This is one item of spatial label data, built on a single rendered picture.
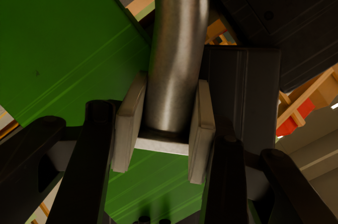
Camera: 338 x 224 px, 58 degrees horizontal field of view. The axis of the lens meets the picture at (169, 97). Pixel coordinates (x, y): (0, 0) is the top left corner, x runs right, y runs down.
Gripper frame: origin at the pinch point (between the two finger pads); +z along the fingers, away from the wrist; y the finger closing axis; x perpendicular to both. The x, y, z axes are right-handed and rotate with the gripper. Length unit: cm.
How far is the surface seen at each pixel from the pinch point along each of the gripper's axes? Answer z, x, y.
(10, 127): 16.9, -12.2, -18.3
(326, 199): 494, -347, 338
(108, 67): 4.4, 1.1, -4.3
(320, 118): 796, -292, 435
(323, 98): 348, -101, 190
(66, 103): 4.4, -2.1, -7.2
